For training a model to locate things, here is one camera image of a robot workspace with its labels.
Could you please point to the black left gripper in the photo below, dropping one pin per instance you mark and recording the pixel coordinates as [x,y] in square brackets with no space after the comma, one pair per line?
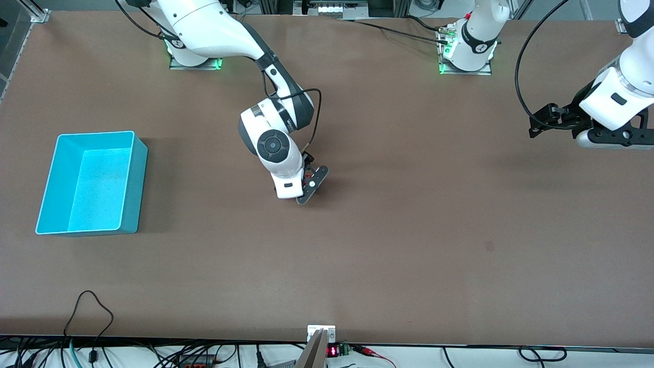
[573,114]

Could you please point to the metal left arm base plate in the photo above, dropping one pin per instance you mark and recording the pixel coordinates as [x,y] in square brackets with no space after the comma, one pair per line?
[485,71]

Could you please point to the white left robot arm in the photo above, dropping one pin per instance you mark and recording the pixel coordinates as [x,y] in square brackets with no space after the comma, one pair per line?
[477,30]

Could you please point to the aluminium frame corner bracket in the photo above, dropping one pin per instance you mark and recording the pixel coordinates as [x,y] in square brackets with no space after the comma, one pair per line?
[624,25]
[38,14]

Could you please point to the blue plastic storage box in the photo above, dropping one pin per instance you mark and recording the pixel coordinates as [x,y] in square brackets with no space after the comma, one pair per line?
[97,194]

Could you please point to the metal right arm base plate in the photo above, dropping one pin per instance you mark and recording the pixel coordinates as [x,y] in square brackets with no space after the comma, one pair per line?
[176,65]

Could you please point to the red LED display module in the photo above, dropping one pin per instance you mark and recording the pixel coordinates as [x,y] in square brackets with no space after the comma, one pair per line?
[334,351]

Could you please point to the grey metal camera bracket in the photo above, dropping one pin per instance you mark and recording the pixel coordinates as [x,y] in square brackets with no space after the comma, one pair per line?
[319,340]

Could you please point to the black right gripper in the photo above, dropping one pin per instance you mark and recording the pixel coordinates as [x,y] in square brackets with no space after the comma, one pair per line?
[308,159]

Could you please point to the black power strip orange switches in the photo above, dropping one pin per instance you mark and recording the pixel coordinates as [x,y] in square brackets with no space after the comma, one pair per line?
[196,362]

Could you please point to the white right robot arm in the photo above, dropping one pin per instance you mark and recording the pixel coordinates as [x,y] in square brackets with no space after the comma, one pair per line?
[214,30]

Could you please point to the silver device with lights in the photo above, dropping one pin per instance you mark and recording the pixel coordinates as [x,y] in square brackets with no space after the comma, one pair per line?
[332,9]

